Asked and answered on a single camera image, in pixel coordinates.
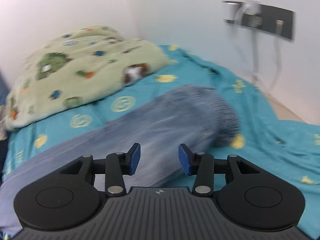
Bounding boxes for green cartoon fleece blanket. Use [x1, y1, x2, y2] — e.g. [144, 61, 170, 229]
[4, 25, 169, 131]

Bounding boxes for white power adapter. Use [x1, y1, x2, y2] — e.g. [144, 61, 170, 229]
[242, 0, 262, 16]

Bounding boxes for teal patterned bed sheet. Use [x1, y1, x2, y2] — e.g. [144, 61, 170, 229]
[1, 46, 319, 239]

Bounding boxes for blue denim jeans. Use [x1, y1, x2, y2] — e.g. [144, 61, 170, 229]
[1, 85, 240, 236]

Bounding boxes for grey wall socket panel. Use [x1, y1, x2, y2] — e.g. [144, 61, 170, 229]
[222, 1, 296, 41]

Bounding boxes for white charging cable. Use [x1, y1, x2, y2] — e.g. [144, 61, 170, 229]
[233, 3, 284, 93]

